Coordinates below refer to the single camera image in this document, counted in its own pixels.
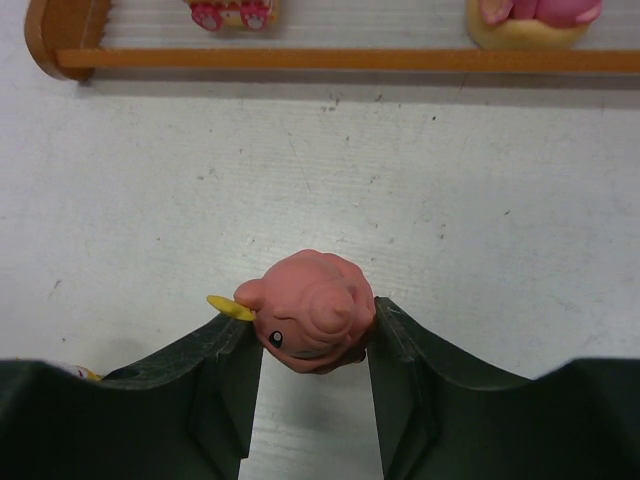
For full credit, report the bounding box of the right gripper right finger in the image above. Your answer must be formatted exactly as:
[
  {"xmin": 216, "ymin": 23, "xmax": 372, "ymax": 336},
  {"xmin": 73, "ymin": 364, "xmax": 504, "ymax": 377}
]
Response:
[{"xmin": 368, "ymin": 297, "xmax": 639, "ymax": 479}]

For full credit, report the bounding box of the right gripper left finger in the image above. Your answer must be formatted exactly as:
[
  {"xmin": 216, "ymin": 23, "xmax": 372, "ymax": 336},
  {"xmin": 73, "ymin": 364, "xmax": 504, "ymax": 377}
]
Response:
[{"xmin": 1, "ymin": 315, "xmax": 263, "ymax": 479}]

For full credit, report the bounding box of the pink round bear toy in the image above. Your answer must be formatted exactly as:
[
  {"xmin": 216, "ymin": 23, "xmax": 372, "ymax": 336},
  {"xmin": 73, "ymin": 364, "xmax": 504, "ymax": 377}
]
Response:
[{"xmin": 207, "ymin": 249, "xmax": 376, "ymax": 374}]

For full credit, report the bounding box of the strawberry bear tart toy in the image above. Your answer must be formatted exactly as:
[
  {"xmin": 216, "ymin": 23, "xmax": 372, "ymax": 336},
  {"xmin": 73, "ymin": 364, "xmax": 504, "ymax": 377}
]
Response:
[{"xmin": 465, "ymin": 0, "xmax": 603, "ymax": 50}]

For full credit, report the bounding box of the wooden three-tier shelf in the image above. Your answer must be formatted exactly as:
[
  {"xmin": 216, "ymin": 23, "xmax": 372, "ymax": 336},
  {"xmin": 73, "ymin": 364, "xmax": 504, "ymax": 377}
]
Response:
[{"xmin": 24, "ymin": 1, "xmax": 639, "ymax": 81}]

